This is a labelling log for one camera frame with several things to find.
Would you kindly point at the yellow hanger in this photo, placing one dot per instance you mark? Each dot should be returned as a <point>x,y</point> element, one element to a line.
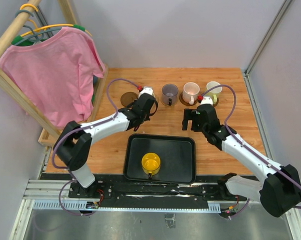
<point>68,12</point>

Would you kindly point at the pink t-shirt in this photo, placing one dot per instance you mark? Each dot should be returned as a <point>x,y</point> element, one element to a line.
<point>57,74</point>

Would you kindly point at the black serving tray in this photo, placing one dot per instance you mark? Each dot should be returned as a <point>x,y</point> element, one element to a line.
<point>177,155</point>

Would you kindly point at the yellow mug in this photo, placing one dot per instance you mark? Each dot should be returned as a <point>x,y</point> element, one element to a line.
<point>151,164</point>

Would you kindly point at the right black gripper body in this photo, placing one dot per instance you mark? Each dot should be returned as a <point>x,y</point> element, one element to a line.
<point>202,127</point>

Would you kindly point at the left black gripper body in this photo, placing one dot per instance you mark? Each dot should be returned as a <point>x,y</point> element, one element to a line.
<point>145,118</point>

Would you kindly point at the green hanger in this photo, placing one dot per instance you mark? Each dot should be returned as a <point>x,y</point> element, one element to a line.
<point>20,40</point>

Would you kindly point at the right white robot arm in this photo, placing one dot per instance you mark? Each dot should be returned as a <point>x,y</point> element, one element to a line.
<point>277,187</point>

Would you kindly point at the woven coaster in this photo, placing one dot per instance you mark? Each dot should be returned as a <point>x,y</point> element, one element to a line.
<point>175,104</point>
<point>156,98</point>

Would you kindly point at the pale green mug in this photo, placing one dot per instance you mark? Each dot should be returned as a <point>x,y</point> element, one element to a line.
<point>214,92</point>

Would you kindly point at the purple mug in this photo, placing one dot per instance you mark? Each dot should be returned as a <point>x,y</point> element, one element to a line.
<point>169,95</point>

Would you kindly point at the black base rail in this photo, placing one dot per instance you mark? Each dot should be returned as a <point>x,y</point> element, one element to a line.
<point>114,192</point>

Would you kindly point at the grey-blue hanger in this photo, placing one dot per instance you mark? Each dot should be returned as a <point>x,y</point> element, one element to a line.
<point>40,18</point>

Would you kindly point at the aluminium frame post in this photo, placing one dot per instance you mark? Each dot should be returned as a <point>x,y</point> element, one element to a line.
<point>268,35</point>

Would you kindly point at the pink mug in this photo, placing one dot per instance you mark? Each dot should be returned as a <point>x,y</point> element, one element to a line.
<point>190,92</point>

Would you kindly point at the wooden clothes rack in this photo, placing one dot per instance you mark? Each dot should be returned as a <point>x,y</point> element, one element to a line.
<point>49,133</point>

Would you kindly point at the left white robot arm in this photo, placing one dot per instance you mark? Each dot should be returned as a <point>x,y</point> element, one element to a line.
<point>74,143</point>

